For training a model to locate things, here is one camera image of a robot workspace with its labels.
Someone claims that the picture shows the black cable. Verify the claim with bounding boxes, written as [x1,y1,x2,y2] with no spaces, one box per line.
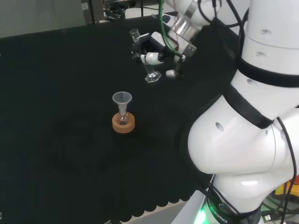
[276,116,299,224]

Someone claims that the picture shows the dark equipment rack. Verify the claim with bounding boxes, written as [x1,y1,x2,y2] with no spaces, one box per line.
[81,0,164,25]

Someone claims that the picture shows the black bench cloth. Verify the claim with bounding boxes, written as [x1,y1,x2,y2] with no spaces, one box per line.
[0,16,248,223]

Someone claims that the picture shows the clear graduated cylinder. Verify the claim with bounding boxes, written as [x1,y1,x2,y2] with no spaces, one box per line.
[129,28,162,84]

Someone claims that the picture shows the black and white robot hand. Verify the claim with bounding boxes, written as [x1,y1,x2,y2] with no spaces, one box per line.
[137,13,187,81]

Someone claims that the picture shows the pale board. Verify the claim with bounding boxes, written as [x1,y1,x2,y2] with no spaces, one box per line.
[0,0,85,39]

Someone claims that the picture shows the yellow stop button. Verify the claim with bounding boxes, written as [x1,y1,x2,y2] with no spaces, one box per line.
[274,181,299,199]

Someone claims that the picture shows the clear round-bottom flask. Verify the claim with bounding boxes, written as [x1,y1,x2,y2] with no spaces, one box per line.
[117,109,129,126]

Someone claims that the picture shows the green cable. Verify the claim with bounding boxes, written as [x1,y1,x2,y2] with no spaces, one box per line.
[159,0,185,58]

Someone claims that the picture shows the clear plastic funnel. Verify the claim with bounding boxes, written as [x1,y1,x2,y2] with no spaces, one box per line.
[112,91,133,113]

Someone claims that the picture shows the cork ring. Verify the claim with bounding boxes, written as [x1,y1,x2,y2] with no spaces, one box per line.
[112,112,136,134]

